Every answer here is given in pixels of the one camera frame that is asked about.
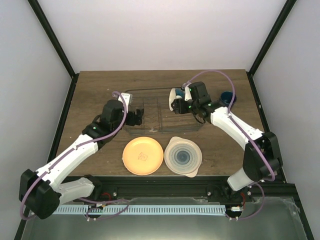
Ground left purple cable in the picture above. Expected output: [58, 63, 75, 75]
[19, 90, 131, 221]

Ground left black frame post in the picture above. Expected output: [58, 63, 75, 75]
[26, 0, 77, 78]

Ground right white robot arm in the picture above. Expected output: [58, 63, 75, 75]
[168, 81, 283, 202]

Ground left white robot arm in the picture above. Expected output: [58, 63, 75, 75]
[19, 98, 144, 220]

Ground orange plastic plate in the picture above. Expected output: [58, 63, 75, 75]
[122, 136, 164, 176]

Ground black wire dish rack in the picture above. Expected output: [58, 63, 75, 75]
[125, 87, 203, 135]

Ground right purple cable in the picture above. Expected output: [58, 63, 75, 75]
[181, 69, 276, 221]

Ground dark blue mug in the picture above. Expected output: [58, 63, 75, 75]
[219, 91, 233, 107]

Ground right black frame post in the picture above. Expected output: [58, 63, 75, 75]
[248, 0, 297, 76]

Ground purple cable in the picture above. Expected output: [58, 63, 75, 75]
[19, 90, 131, 221]
[181, 69, 276, 221]

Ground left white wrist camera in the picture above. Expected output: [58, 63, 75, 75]
[117, 92, 133, 112]

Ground cream and teal bowl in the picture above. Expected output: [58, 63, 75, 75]
[168, 88, 185, 112]

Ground clear plastic lidded bowl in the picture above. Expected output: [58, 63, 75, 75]
[164, 136, 203, 178]

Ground black frame post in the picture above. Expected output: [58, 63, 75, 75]
[248, 0, 297, 76]
[26, 0, 77, 78]

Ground light blue slotted cable duct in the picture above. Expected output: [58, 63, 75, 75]
[54, 204, 226, 216]

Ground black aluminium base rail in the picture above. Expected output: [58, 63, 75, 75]
[94, 176, 298, 203]

